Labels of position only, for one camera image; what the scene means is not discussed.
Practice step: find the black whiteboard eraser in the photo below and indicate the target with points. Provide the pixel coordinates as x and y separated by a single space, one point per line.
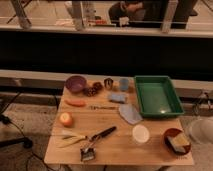
179 142

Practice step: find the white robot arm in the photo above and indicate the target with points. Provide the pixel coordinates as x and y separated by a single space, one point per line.
201 130

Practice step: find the purple bowl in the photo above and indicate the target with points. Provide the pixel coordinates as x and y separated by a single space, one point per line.
75 83

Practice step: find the red bowl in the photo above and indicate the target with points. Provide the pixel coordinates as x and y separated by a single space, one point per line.
173 132

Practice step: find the small metal cup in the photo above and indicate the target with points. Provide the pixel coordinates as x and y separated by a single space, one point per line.
108 83

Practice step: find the dark brown pine cone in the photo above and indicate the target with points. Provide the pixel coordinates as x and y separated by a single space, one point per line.
98 86

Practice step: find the blue sponge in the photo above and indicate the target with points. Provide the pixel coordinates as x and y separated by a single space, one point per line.
117 97

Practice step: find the blue plastic cup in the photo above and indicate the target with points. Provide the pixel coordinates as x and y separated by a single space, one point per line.
123 84

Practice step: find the light blue cloth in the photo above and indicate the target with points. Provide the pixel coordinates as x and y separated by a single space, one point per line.
129 113

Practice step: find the orange carrot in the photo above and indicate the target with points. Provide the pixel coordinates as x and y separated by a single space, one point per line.
76 103

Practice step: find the green plastic tray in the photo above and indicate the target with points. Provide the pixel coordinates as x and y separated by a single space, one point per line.
157 97

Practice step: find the red yellow apple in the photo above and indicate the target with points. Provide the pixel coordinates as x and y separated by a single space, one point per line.
66 119

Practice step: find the white plastic cup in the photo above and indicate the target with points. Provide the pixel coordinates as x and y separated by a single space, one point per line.
140 134

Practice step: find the black binder clip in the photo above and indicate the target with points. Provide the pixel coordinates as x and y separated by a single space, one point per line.
87 153

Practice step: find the seated person in background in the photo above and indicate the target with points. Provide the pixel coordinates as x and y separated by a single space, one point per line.
150 13

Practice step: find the metal table leg middle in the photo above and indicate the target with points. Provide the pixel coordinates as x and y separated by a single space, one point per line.
77 15

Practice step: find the metal table leg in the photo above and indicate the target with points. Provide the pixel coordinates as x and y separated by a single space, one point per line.
24 22
169 14
77 15

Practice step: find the metal table leg right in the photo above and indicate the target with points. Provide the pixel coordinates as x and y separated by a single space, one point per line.
169 14

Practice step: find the metal table leg left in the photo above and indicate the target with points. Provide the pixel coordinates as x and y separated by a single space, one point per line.
24 22

